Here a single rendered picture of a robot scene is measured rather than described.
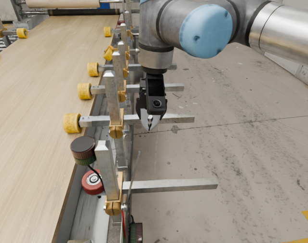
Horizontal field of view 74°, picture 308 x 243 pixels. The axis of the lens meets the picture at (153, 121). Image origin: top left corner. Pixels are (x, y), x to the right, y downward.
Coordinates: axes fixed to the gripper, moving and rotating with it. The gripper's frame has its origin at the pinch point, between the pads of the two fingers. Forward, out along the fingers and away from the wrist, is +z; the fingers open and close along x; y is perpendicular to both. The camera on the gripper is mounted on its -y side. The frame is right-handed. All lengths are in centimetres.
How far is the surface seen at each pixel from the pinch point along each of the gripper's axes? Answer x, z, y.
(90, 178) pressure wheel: 18.4, 16.6, -5.9
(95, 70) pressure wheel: 28, 9, 64
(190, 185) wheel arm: -15.2, 18.0, -7.5
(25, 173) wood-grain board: 40.5, 18.6, -2.4
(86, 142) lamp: 16.7, -3.8, -11.2
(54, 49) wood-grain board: 67, 14, 114
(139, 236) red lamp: 1.5, 35.9, -15.6
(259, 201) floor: -93, 95, 36
